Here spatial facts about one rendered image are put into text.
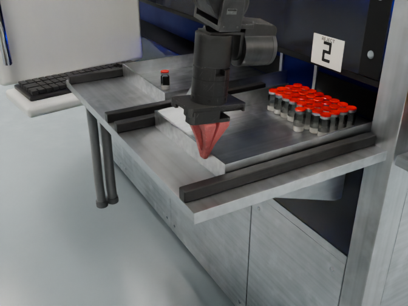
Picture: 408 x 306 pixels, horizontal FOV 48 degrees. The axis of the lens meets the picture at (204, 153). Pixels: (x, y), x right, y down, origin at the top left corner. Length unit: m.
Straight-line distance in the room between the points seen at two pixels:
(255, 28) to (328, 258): 0.60
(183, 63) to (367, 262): 0.71
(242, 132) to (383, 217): 0.32
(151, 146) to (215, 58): 0.25
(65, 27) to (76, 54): 0.10
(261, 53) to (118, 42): 0.97
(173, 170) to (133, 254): 1.25
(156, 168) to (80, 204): 1.59
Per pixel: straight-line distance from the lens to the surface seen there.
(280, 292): 1.35
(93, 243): 2.08
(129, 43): 1.65
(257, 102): 1.05
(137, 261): 1.95
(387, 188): 0.92
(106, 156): 1.87
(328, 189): 0.97
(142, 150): 0.84
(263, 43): 0.72
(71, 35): 1.56
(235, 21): 0.66
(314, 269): 1.18
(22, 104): 1.36
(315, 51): 0.98
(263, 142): 0.86
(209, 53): 0.68
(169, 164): 0.79
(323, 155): 0.82
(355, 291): 1.09
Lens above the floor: 1.26
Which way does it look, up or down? 27 degrees down
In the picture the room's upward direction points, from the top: straight up
